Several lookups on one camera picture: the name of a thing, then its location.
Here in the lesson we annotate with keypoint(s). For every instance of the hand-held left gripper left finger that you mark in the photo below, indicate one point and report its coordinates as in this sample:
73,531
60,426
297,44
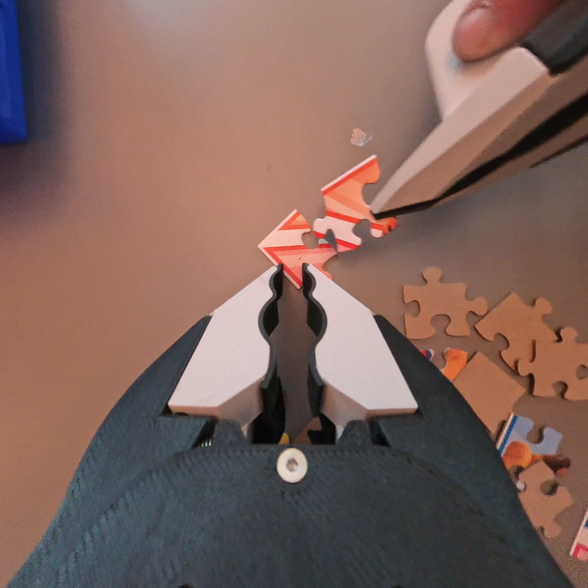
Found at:
225,363

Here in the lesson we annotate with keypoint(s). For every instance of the deep orange edge puzzle piece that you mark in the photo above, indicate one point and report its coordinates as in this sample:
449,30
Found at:
347,206

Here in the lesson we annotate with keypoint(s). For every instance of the small clear plastic scrap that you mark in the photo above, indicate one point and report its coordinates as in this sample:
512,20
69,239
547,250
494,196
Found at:
361,138

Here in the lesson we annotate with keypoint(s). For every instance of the person's right hand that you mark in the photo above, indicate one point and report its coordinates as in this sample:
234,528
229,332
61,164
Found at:
491,27

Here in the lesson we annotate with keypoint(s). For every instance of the red pink striped puzzle piece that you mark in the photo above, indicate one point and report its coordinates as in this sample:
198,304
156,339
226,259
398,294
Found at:
285,246

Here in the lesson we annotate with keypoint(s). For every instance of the blue plastic bin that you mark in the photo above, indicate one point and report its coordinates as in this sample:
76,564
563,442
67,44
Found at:
11,69

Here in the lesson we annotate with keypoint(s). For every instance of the blue framed white puzzle piece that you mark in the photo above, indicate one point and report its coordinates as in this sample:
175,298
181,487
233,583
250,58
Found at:
581,542

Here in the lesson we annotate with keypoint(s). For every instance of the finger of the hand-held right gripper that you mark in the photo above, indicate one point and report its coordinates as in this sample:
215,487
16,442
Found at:
551,142
482,115

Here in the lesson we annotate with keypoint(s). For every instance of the plain brown puzzle piece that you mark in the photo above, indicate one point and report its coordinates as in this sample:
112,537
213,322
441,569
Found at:
441,303
487,390
556,367
514,326
544,500

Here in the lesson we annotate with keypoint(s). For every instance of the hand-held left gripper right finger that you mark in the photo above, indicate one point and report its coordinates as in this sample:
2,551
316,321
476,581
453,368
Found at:
363,363

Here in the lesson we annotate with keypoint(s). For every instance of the white orange blue puzzle piece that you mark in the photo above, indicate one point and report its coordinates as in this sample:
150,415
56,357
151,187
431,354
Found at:
454,363

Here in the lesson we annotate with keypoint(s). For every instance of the blue orange dog puzzle piece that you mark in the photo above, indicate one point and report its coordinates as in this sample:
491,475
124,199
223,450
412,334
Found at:
523,441

